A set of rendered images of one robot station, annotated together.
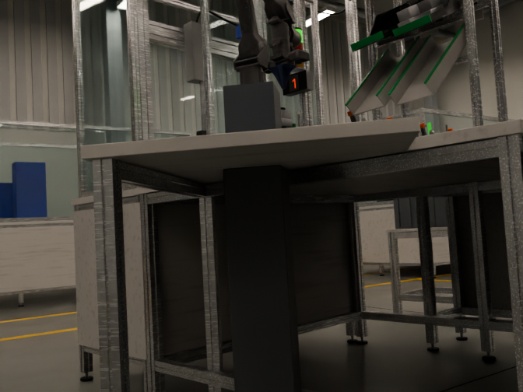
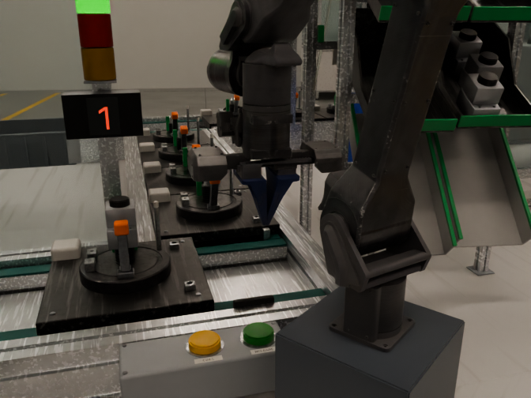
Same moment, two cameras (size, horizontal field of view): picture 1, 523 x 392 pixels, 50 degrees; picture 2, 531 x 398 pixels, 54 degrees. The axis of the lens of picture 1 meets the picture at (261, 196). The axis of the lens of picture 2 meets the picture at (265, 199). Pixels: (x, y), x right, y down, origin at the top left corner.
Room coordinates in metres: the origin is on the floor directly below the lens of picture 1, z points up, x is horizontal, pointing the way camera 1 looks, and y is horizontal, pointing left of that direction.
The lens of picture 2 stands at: (1.45, 0.45, 1.35)
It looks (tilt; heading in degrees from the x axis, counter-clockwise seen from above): 19 degrees down; 299
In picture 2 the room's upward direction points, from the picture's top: straight up
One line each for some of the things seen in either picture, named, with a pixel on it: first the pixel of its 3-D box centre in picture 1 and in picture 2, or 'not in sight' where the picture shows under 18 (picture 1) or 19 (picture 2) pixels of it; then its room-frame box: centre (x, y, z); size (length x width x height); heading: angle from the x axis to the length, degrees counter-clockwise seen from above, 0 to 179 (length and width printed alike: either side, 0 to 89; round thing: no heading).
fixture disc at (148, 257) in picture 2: not in sight; (126, 267); (2.01, -0.09, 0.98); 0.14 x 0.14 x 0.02
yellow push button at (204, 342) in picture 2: not in sight; (205, 344); (1.79, 0.00, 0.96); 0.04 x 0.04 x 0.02
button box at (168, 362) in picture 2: not in sight; (205, 366); (1.79, 0.00, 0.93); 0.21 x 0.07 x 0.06; 44
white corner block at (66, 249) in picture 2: not in sight; (66, 253); (2.14, -0.09, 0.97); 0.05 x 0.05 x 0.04; 44
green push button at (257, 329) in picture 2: not in sight; (258, 336); (1.74, -0.05, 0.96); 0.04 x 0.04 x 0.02
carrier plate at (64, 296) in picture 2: not in sight; (126, 277); (2.01, -0.09, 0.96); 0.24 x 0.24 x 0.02; 44
